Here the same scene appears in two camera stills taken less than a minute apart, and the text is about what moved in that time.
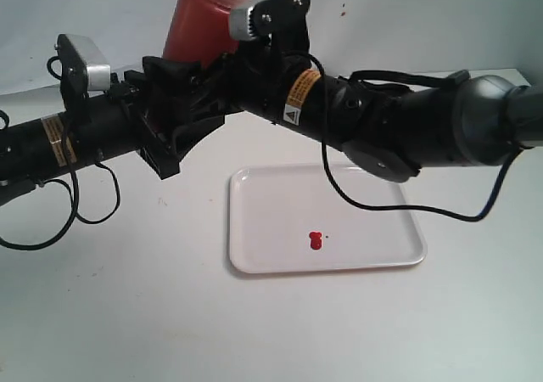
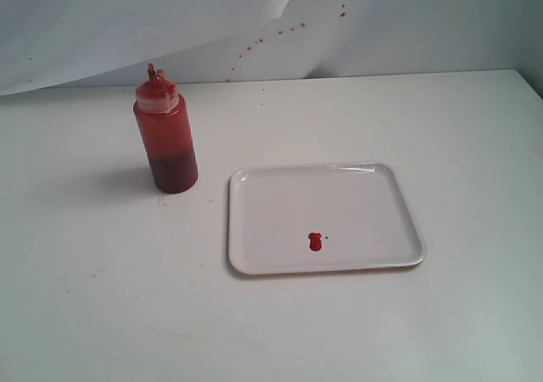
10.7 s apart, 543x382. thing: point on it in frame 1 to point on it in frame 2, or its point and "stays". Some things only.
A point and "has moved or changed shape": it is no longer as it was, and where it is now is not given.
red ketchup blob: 315,240 stays
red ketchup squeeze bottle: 199,28 has moved or changed shape
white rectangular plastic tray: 288,217 stays
